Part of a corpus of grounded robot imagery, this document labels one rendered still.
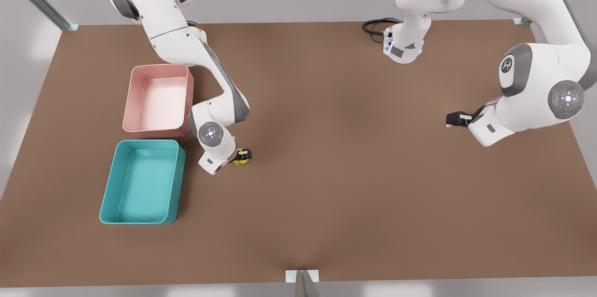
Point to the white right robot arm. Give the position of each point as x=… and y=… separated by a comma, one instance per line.
x=172, y=31

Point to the small yellow object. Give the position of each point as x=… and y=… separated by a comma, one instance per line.
x=241, y=161

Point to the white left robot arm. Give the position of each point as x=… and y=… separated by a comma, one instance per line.
x=536, y=78

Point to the teal rectangular tray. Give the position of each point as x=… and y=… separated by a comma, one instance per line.
x=142, y=181

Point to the pink rectangular tray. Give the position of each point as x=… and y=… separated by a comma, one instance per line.
x=158, y=101

